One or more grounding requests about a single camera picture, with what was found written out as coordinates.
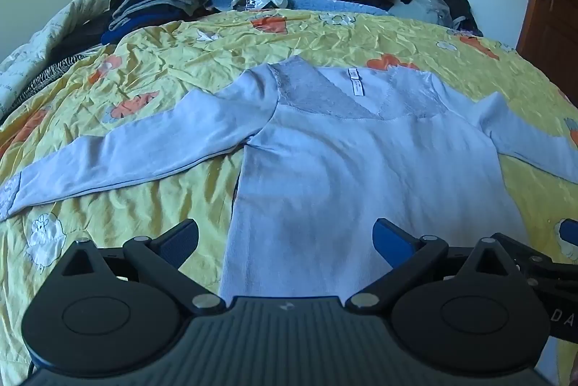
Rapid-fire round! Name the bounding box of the black coat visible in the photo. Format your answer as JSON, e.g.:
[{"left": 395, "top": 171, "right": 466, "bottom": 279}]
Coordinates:
[{"left": 436, "top": 0, "right": 484, "bottom": 37}]

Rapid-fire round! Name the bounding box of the white printed quilt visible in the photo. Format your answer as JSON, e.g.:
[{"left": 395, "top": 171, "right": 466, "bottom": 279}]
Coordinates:
[{"left": 0, "top": 0, "right": 113, "bottom": 116}]

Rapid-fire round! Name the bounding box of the grey plastic bag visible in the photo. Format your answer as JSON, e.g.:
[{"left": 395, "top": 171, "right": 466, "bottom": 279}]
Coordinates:
[{"left": 388, "top": 0, "right": 452, "bottom": 27}]

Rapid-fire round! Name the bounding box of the black cloth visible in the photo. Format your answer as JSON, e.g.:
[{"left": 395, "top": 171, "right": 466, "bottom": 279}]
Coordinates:
[{"left": 59, "top": 13, "right": 113, "bottom": 53}]

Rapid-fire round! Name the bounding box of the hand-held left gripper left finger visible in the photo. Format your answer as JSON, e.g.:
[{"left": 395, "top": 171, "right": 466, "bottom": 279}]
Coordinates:
[{"left": 61, "top": 219, "right": 227, "bottom": 315}]

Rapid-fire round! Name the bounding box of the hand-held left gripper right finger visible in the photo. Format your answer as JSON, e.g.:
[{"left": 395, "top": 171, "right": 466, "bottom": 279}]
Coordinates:
[{"left": 345, "top": 218, "right": 525, "bottom": 311}]

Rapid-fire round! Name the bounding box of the yellow carrot print blanket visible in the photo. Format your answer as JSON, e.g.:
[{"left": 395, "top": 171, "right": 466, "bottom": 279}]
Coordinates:
[{"left": 0, "top": 9, "right": 578, "bottom": 386}]

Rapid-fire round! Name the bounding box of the pile of folded dark clothes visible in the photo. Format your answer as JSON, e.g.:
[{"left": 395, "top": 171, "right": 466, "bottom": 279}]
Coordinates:
[{"left": 100, "top": 0, "right": 215, "bottom": 46}]

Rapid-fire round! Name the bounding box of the zebra striped cloth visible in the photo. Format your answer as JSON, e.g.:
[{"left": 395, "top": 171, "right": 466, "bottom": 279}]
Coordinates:
[{"left": 18, "top": 52, "right": 91, "bottom": 98}]

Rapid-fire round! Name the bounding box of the light blue long-sleeve top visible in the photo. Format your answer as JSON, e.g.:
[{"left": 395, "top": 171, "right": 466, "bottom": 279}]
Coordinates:
[{"left": 0, "top": 55, "right": 578, "bottom": 301}]

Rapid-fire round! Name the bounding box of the blue knitted blanket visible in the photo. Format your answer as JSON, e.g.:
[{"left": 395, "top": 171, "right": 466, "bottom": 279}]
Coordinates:
[{"left": 208, "top": 0, "right": 391, "bottom": 16}]

